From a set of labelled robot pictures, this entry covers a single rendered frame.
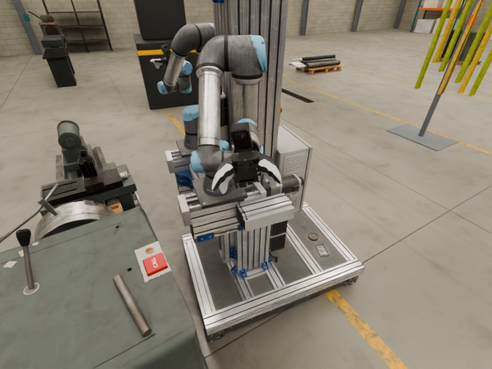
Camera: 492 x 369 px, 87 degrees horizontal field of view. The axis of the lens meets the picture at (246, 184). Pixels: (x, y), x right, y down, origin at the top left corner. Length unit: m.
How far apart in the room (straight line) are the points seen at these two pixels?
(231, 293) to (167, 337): 1.29
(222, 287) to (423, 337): 1.44
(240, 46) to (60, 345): 0.97
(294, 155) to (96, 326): 1.14
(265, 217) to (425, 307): 1.67
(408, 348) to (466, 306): 0.66
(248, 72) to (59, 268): 0.87
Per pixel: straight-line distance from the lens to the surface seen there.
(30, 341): 0.87
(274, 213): 1.25
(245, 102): 1.02
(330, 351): 2.12
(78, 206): 1.23
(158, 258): 0.86
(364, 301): 2.39
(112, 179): 1.86
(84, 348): 0.79
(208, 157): 0.85
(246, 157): 0.64
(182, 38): 1.49
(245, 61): 0.97
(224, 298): 1.97
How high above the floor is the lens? 1.91
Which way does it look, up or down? 36 degrees down
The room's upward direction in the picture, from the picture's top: straight up
